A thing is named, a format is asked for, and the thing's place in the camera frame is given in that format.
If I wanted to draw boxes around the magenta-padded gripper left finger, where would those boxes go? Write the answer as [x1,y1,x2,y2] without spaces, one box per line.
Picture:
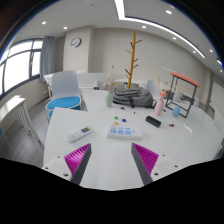
[42,143,92,185]

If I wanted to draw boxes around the recessed ceiling lights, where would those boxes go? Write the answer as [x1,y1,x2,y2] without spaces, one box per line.
[39,9,223,66]

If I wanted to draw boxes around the pink vase with dried flowers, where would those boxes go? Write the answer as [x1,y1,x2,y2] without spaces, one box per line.
[153,75,169,117]

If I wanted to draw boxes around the black rectangular box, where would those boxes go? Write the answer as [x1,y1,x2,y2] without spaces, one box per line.
[145,115,162,129]

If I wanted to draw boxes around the white back desk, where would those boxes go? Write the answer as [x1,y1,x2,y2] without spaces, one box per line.
[43,71,109,90]

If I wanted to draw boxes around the white side desk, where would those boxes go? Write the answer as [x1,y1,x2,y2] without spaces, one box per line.
[0,95,44,151]

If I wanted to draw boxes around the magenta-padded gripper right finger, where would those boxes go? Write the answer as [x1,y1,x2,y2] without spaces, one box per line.
[131,143,183,185]

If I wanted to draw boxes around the ceiling light strip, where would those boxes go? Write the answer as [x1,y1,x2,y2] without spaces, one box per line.
[114,0,207,59]

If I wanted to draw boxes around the blue vase with dried stems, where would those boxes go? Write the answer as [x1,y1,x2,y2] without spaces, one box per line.
[171,84,182,118]

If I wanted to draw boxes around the white chair with blue cushion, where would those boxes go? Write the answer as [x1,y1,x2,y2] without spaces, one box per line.
[45,69,83,118]

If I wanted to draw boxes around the white rectangular bar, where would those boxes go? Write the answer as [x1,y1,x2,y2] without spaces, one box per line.
[182,123,194,134]

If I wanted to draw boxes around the grey curtain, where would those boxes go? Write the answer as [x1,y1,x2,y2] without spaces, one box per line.
[39,35,56,83]

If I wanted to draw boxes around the black and white marker pen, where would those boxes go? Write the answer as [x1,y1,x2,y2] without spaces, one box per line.
[120,106,137,115]

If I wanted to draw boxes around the grey backpack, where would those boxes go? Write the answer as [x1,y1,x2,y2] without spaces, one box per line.
[112,86,155,109]

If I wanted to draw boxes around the plain white chair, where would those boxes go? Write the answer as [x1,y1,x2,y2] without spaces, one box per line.
[145,79,160,96]

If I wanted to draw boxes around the green vase with dried flowers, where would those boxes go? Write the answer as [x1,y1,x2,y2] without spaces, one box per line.
[103,65,116,108]

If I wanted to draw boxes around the window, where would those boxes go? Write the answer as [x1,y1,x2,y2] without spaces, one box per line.
[0,38,44,98]

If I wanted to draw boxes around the round wall clock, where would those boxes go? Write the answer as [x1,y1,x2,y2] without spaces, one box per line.
[70,36,82,48]

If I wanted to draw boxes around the wooden coat rack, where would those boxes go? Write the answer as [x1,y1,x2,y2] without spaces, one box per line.
[124,30,143,90]

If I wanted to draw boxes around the black frame orange-top side table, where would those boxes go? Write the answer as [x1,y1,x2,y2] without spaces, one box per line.
[165,71,201,119]

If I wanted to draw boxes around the white remote control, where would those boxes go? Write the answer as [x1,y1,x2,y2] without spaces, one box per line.
[65,125,93,144]

